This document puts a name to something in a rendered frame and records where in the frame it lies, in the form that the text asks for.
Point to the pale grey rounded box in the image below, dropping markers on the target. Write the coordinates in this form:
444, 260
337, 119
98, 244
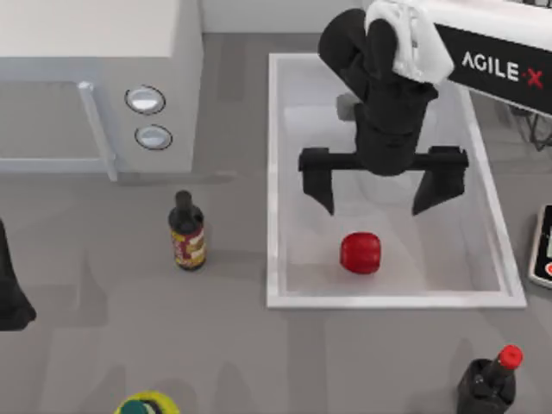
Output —
346, 107

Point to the white sink basin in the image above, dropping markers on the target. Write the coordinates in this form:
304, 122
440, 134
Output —
388, 284

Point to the dark bottle with red-yellow label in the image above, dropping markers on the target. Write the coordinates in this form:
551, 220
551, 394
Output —
187, 241

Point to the small silver microwave knob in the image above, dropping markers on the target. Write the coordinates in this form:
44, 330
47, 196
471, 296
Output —
153, 137

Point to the large silver microwave knob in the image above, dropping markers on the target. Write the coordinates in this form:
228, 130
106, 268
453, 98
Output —
145, 99

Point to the black bottle with red cap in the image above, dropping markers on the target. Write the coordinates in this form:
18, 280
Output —
491, 384

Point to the pale microwave oven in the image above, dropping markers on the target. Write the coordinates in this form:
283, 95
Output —
99, 52

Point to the yellow and green bottle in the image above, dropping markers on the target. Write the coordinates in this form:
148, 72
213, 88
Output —
148, 404

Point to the microwave oven door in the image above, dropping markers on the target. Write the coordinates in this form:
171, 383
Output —
43, 125

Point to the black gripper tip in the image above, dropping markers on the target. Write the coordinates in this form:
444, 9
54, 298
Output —
10, 293

